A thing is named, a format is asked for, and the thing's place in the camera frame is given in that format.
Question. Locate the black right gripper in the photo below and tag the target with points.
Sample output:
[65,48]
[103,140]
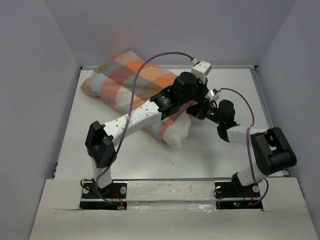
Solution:
[198,110]

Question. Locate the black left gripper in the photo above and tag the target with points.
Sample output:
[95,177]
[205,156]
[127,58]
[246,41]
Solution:
[204,90]

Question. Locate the white pillow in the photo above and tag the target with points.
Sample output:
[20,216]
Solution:
[175,132]

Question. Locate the colourful checked pillowcase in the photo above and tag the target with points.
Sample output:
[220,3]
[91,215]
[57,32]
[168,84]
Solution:
[116,83]

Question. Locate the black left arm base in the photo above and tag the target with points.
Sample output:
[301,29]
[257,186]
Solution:
[111,198]

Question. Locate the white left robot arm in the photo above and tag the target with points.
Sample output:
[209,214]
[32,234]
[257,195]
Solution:
[103,141]

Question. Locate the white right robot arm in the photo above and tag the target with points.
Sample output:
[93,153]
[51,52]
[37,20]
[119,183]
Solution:
[268,150]

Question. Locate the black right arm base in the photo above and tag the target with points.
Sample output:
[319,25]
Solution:
[231,195]

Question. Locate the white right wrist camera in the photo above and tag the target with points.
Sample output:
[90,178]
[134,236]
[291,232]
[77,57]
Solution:
[214,94]

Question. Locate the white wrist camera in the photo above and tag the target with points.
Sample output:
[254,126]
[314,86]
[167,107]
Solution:
[201,70]
[214,94]

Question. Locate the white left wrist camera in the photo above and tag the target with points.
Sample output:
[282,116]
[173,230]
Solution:
[201,70]

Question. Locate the aluminium table edge rail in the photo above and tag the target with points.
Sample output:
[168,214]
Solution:
[171,67]

